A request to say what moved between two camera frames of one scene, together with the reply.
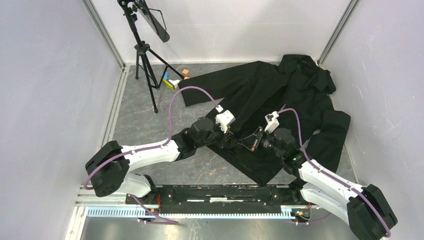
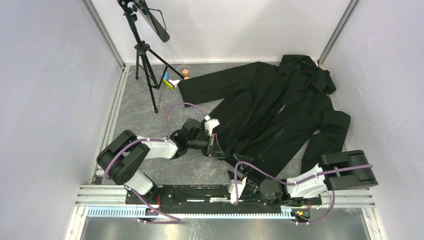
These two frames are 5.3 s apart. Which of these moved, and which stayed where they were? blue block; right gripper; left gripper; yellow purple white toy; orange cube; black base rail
Moved: left gripper; right gripper
Stayed: blue block; orange cube; yellow purple white toy; black base rail
